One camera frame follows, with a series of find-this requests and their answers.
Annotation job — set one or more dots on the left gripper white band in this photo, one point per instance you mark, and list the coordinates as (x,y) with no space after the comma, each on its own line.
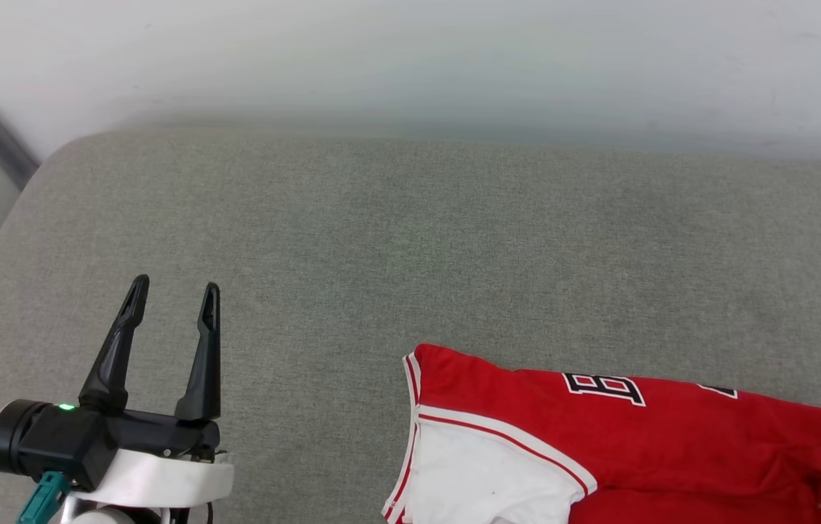
(163,473)

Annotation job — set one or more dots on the grey fabric sofa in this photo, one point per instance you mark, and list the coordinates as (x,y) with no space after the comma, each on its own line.
(418,240)

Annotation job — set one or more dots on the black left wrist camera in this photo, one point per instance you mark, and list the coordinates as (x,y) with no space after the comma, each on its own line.
(54,440)

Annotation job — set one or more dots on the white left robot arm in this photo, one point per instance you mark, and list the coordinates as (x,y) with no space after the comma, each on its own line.
(112,515)

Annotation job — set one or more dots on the red and white basketball jersey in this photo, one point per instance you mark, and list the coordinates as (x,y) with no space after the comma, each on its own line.
(672,451)

